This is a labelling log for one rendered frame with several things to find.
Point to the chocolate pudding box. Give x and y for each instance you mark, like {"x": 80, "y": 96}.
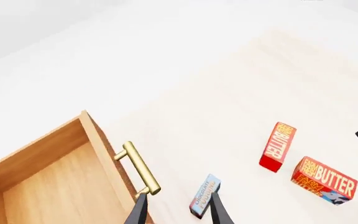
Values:
{"x": 204, "y": 197}

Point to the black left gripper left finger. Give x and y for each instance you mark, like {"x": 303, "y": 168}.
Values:
{"x": 139, "y": 212}

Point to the red butter box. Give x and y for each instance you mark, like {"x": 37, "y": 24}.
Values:
{"x": 277, "y": 147}
{"x": 325, "y": 180}

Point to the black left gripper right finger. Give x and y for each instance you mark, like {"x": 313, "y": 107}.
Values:
{"x": 218, "y": 213}

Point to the open wooden drawer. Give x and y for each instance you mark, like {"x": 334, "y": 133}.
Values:
{"x": 57, "y": 177}

